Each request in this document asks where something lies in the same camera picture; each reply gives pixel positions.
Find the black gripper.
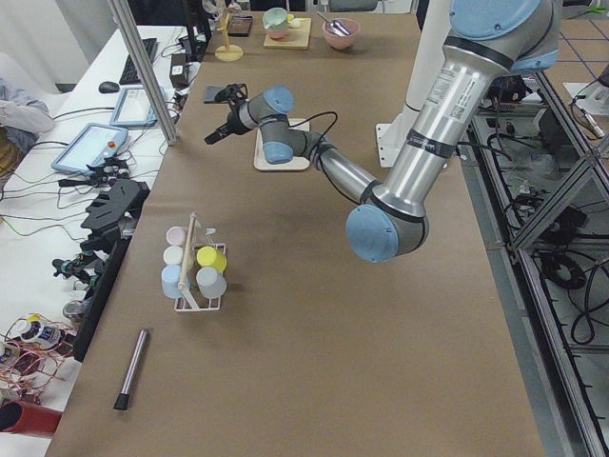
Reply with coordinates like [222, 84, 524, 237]
[205, 112, 247, 144]

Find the white rabbit print tray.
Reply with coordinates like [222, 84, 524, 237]
[253, 130, 309, 172]

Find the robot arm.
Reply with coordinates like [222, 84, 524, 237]
[205, 1, 562, 263]

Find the pink cup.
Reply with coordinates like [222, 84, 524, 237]
[166, 226, 187, 246]

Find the yellow cup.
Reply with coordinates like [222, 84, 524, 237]
[196, 246, 227, 274]

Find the cream white cup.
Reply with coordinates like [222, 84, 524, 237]
[163, 245, 184, 266]

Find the pale grey cup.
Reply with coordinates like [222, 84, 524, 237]
[196, 267, 227, 300]

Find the light blue cup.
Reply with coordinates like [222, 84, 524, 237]
[161, 264, 183, 299]

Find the folded grey purple cloth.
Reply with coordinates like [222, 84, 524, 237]
[203, 85, 233, 104]

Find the wooden stand with round base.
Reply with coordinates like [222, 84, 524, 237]
[214, 2, 244, 62]

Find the black box with label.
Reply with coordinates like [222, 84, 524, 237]
[169, 53, 189, 89]

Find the blue teach pendant far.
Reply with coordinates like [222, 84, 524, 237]
[109, 86, 157, 129]

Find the blue teach pendant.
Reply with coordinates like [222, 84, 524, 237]
[109, 86, 157, 129]
[50, 123, 128, 174]

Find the wooden board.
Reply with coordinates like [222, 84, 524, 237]
[263, 18, 312, 50]

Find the green top bowl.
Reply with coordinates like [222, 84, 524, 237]
[263, 8, 288, 31]

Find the black keyboard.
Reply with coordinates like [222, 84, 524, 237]
[119, 37, 159, 86]

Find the black computer mouse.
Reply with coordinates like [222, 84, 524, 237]
[98, 81, 121, 94]

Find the pink bowl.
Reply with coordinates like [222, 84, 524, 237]
[322, 18, 361, 50]

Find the blue teach pendant near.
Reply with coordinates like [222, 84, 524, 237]
[50, 123, 128, 174]

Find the black tool holder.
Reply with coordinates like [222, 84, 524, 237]
[80, 179, 150, 253]

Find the seated person in grey jacket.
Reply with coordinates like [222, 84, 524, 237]
[1, 75, 54, 167]

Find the silver brush with black tip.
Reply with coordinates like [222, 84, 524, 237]
[113, 328, 149, 411]

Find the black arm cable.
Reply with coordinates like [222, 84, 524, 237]
[285, 110, 340, 158]

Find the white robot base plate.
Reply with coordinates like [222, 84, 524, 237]
[376, 0, 450, 168]

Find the aluminium frame post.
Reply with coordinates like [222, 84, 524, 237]
[108, 0, 178, 146]

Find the white wire cup rack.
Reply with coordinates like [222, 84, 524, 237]
[173, 212, 227, 313]

